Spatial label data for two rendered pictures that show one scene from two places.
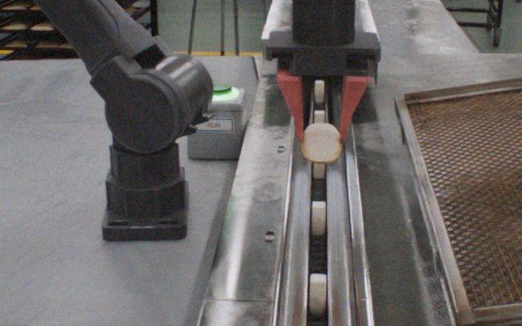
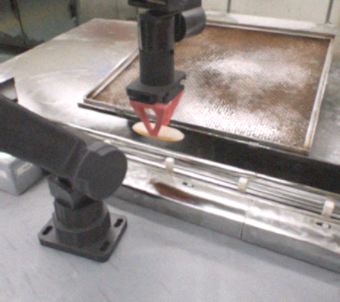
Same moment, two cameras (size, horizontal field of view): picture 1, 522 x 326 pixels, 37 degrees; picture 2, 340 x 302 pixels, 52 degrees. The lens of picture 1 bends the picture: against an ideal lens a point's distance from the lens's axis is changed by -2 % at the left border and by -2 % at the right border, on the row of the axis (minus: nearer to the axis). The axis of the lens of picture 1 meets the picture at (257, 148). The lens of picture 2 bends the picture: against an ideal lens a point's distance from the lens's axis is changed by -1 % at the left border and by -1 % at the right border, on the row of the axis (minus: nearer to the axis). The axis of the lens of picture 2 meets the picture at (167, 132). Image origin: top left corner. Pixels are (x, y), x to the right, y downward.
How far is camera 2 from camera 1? 0.67 m
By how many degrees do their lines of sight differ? 62
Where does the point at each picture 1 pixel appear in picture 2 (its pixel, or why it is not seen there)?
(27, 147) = not seen: outside the picture
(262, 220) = (168, 182)
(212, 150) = (29, 181)
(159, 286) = (177, 246)
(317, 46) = (172, 83)
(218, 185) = not seen: hidden behind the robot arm
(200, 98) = not seen: hidden behind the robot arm
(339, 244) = (195, 168)
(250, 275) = (225, 200)
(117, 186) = (89, 228)
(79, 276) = (147, 284)
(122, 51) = (82, 143)
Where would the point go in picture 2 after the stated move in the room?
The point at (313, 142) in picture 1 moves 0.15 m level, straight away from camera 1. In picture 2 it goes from (165, 132) to (94, 114)
